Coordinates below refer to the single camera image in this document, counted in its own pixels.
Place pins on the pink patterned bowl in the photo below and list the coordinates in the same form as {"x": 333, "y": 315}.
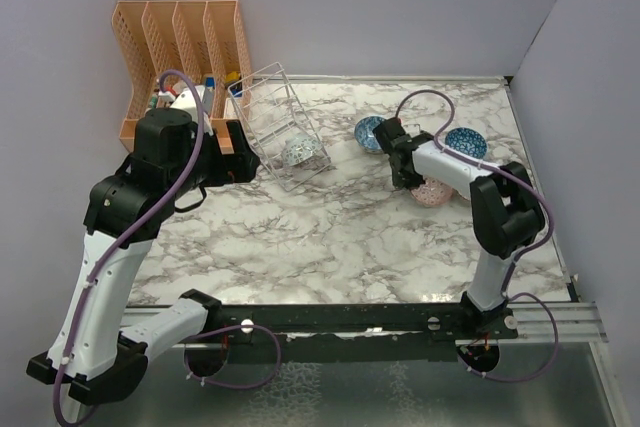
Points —
{"x": 432, "y": 192}

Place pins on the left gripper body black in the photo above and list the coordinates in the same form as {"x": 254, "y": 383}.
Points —
{"x": 232, "y": 167}

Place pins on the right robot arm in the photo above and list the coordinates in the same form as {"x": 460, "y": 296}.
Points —
{"x": 506, "y": 215}

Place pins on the light blue patterned bowl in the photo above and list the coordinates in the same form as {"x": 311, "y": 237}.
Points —
{"x": 364, "y": 135}

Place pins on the blue triangle patterned bowl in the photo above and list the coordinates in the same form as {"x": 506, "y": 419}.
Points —
{"x": 467, "y": 141}

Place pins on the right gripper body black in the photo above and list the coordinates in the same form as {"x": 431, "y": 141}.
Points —
{"x": 404, "y": 179}

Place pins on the orange plastic file organizer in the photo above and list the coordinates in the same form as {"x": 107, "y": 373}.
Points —
{"x": 201, "y": 38}

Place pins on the white wire dish rack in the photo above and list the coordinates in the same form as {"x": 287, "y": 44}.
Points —
{"x": 271, "y": 112}

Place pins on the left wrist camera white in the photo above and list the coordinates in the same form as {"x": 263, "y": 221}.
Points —
{"x": 185, "y": 101}

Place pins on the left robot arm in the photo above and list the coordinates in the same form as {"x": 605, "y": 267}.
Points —
{"x": 101, "y": 361}

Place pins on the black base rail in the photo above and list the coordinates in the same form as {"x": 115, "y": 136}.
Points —
{"x": 345, "y": 333}

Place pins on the red patterned white bowl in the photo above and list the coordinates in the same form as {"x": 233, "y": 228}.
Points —
{"x": 299, "y": 148}

